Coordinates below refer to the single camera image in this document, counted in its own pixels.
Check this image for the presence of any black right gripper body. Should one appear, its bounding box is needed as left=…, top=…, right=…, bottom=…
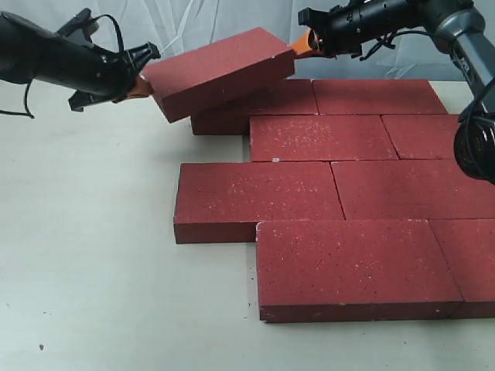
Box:
left=297, top=1, right=420, bottom=58

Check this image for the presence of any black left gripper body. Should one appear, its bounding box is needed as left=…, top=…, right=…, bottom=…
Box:
left=1, top=12, right=160, bottom=112

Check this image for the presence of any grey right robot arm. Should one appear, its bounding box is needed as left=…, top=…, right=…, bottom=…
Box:
left=293, top=0, right=494, bottom=183

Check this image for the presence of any red brick under leaning brick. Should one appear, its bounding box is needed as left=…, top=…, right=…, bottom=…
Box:
left=190, top=79, right=319, bottom=135

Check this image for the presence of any red back row right brick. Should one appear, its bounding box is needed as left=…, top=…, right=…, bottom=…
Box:
left=312, top=79, right=447, bottom=115

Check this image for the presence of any red third row right brick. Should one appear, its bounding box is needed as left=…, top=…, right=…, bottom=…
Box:
left=381, top=114, right=495, bottom=181

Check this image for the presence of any red second row brick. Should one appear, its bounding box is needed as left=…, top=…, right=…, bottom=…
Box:
left=331, top=159, right=494, bottom=220

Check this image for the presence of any white fabric backdrop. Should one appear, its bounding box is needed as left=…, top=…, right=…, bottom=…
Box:
left=1, top=0, right=463, bottom=81

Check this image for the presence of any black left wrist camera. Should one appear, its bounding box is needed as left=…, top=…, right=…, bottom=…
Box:
left=56, top=8, right=99, bottom=45

